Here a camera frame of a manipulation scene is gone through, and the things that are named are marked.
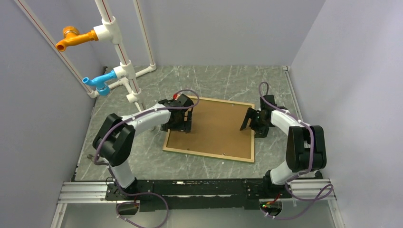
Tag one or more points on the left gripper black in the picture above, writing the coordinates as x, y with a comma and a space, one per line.
185, 126

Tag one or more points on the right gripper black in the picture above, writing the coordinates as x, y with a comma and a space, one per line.
260, 132

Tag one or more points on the brown backing board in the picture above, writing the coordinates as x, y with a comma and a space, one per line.
217, 129

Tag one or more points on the wooden picture frame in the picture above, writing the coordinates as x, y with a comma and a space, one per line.
252, 138

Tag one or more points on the white pvc pipe stand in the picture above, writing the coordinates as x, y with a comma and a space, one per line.
109, 30

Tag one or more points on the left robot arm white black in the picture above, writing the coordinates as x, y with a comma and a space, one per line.
114, 140

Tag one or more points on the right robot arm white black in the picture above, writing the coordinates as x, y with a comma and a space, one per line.
305, 148

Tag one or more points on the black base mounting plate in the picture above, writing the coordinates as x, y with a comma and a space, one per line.
152, 195

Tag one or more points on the blue plastic faucet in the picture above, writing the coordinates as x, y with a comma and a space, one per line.
99, 82

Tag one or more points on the orange plastic faucet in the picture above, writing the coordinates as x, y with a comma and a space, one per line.
72, 37

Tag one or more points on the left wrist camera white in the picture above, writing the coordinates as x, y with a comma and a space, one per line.
179, 97

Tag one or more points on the black handled hammer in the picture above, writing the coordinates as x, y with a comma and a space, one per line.
93, 158

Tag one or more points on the aluminium rail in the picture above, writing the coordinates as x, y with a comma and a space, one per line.
95, 191

